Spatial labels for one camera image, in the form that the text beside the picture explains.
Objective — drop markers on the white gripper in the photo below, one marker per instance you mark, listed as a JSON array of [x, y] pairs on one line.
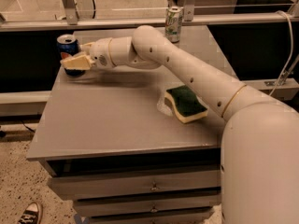
[[99, 52]]

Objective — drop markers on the blue pepsi can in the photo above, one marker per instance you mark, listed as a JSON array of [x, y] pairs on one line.
[[67, 46]]

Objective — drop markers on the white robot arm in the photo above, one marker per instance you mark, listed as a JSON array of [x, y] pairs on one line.
[[259, 145]]

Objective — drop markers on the white green 7up can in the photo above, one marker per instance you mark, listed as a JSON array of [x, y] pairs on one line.
[[173, 22]]

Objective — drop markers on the green yellow sponge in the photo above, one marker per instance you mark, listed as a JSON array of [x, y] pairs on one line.
[[184, 104]]

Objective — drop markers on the black white sneaker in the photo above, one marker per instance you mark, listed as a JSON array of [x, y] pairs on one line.
[[31, 215]]

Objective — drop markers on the metal railing frame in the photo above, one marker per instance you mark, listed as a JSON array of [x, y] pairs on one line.
[[33, 15]]

